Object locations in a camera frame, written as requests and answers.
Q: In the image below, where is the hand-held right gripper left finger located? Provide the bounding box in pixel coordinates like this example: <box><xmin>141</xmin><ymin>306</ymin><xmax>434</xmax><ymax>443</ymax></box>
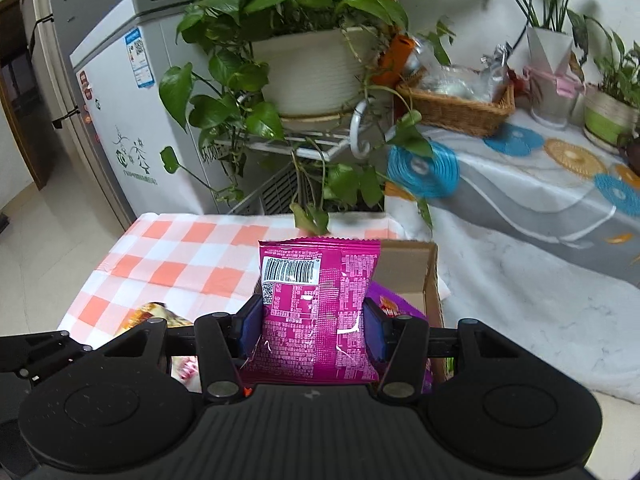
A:
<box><xmin>97</xmin><ymin>292</ymin><xmax>265</xmax><ymax>404</ymax></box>

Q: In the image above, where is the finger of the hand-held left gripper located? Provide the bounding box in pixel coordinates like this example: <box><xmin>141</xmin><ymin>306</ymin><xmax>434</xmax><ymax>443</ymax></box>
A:
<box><xmin>0</xmin><ymin>330</ymin><xmax>93</xmax><ymax>389</ymax></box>

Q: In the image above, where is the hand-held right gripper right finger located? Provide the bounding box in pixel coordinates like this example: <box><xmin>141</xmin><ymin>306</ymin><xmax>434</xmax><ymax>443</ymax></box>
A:
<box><xmin>362</xmin><ymin>297</ymin><xmax>523</xmax><ymax>405</ymax></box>

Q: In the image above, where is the purple snack packet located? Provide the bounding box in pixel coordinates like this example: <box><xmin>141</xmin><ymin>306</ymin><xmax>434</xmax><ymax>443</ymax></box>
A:
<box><xmin>367</xmin><ymin>281</ymin><xmax>435</xmax><ymax>396</ymax></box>

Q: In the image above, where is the magenta snack packet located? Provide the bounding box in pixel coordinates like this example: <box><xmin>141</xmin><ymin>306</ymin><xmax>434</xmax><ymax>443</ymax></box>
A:
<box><xmin>240</xmin><ymin>237</ymin><xmax>382</xmax><ymax>386</ymax></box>

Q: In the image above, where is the cardboard box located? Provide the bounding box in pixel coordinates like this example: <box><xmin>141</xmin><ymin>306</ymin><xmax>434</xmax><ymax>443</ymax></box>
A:
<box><xmin>372</xmin><ymin>239</ymin><xmax>447</xmax><ymax>397</ymax></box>

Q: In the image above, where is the cream croissant packet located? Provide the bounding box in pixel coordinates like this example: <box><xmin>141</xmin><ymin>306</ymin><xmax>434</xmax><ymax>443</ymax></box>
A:
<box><xmin>120</xmin><ymin>301</ymin><xmax>203</xmax><ymax>393</ymax></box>

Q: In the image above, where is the orange white checkered tablecloth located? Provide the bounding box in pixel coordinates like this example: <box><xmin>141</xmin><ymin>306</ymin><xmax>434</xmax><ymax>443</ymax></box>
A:
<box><xmin>57</xmin><ymin>211</ymin><xmax>401</xmax><ymax>356</ymax></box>

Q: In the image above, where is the grey printed tablecloth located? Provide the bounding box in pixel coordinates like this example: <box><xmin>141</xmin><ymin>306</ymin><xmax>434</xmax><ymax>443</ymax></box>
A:
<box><xmin>382</xmin><ymin>107</ymin><xmax>640</xmax><ymax>291</ymax></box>

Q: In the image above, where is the white metal plant stand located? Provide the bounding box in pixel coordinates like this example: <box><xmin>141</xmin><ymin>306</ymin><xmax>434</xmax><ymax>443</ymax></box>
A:
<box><xmin>212</xmin><ymin>100</ymin><xmax>396</xmax><ymax>161</ymax></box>

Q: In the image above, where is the wicker basket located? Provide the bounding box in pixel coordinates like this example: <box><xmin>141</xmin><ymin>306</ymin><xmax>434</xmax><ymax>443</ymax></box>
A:
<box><xmin>395</xmin><ymin>77</ymin><xmax>516</xmax><ymax>138</ymax></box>

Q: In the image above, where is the white chest freezer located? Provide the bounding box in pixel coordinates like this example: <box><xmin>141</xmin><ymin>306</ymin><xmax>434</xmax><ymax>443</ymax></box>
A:
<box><xmin>69</xmin><ymin>0</ymin><xmax>236</xmax><ymax>231</ymax></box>

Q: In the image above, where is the brown wooden door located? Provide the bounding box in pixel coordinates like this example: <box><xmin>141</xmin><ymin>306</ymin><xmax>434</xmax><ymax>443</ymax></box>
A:
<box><xmin>0</xmin><ymin>0</ymin><xmax>51</xmax><ymax>191</ymax></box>

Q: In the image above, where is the white ribbed plant pot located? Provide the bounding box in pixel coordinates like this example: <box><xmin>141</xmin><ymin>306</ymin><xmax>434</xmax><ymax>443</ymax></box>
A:
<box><xmin>252</xmin><ymin>27</ymin><xmax>381</xmax><ymax>118</ymax></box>

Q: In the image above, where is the clear plastic bag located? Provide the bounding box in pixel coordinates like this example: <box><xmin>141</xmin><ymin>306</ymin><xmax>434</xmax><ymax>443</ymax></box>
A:
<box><xmin>417</xmin><ymin>62</ymin><xmax>482</xmax><ymax>99</ymax></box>

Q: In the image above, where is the orange can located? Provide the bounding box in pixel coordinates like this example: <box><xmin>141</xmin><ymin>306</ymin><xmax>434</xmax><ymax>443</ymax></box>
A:
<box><xmin>372</xmin><ymin>34</ymin><xmax>416</xmax><ymax>86</ymax></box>

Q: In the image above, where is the silver foil pouch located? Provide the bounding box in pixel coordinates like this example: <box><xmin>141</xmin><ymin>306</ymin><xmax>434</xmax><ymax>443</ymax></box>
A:
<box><xmin>480</xmin><ymin>42</ymin><xmax>514</xmax><ymax>103</ymax></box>

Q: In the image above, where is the blue white freezer label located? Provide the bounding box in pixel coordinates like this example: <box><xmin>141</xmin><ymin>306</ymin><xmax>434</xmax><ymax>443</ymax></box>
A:
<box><xmin>122</xmin><ymin>27</ymin><xmax>155</xmax><ymax>90</ymax></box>

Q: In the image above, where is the pink ribbon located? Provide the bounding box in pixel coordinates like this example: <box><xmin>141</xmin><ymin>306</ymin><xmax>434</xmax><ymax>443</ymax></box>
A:
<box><xmin>522</xmin><ymin>67</ymin><xmax>586</xmax><ymax>99</ymax></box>

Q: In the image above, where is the dark brown teapot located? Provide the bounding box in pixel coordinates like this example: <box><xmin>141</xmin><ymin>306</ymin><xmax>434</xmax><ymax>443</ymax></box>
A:
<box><xmin>620</xmin><ymin>132</ymin><xmax>640</xmax><ymax>176</ymax></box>

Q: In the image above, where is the green striped plant pot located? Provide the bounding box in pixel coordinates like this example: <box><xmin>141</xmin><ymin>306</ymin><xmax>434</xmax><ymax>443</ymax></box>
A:
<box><xmin>582</xmin><ymin>85</ymin><xmax>640</xmax><ymax>153</ymax></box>

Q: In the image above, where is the white angular vase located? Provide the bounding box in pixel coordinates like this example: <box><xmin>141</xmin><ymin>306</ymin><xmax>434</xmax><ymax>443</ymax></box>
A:
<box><xmin>525</xmin><ymin>25</ymin><xmax>583</xmax><ymax>128</ymax></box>

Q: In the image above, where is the small green houseplant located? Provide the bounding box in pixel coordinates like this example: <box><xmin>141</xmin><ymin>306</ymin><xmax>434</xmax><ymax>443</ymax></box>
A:
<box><xmin>585</xmin><ymin>15</ymin><xmax>640</xmax><ymax>106</ymax></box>

